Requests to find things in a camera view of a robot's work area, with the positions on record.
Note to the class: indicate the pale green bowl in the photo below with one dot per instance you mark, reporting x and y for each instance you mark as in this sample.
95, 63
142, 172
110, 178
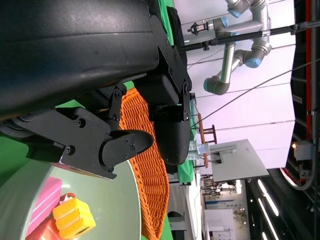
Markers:
117, 200

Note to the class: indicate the brown wooden stool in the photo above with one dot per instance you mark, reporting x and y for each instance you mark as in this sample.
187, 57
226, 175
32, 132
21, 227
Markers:
206, 160
201, 127

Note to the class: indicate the pink cake slice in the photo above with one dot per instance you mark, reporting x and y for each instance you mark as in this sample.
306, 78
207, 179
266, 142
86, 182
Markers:
45, 200

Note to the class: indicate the black boom pole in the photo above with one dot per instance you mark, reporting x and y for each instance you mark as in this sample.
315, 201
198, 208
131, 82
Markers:
237, 38

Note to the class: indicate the green tablecloth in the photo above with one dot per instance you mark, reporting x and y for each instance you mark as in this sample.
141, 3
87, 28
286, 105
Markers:
12, 155

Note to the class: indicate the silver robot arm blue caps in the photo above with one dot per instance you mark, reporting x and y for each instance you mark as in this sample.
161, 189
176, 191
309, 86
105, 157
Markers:
217, 86
237, 6

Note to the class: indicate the orange wicker basket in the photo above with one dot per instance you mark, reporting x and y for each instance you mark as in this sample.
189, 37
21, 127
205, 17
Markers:
152, 190

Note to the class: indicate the grey computer monitor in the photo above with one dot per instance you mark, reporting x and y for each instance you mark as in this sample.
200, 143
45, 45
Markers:
237, 161

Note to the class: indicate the clear plastic box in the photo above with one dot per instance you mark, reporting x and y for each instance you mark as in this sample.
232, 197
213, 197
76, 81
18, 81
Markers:
198, 150

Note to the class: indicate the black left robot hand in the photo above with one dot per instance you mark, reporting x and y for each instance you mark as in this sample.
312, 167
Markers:
62, 62

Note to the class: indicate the red and white strawberry piece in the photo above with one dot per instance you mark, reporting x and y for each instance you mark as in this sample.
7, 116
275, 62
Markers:
67, 196

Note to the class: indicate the grey box with orange lamp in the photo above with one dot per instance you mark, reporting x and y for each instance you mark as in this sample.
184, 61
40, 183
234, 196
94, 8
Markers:
303, 151

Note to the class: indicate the yellow cake slice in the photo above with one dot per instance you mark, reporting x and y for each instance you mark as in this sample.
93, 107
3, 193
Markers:
75, 220

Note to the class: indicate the black backdrop cloth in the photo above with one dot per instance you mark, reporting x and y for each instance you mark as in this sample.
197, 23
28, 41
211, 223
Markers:
178, 32

